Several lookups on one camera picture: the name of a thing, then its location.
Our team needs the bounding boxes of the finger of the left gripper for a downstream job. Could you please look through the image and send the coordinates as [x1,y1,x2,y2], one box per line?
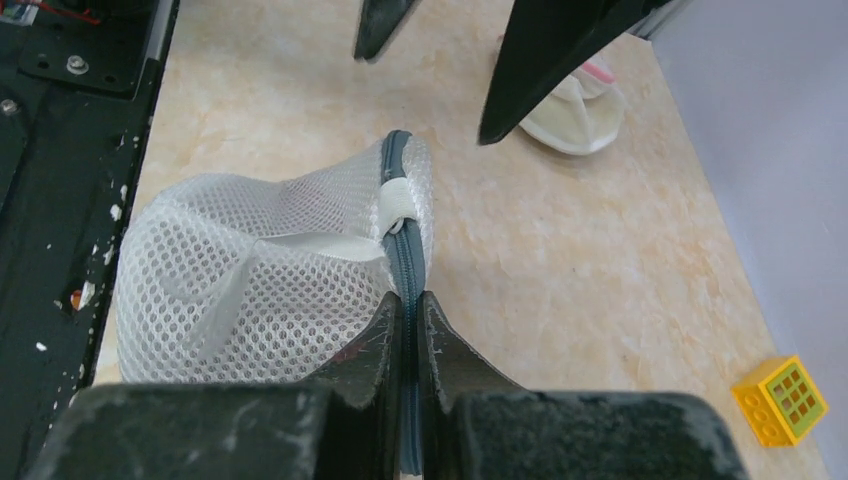
[478,0,669,145]
[353,0,419,61]

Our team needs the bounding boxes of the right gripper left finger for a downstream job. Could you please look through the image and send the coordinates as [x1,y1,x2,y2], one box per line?
[28,294,403,479]

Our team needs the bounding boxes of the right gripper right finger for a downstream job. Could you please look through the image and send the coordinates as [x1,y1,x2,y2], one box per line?
[420,292,748,479]

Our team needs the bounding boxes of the yellow toy block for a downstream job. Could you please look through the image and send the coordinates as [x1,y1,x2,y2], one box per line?
[731,355,829,448]

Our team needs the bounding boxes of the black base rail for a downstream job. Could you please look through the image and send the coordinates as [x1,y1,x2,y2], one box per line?
[1,1,179,479]

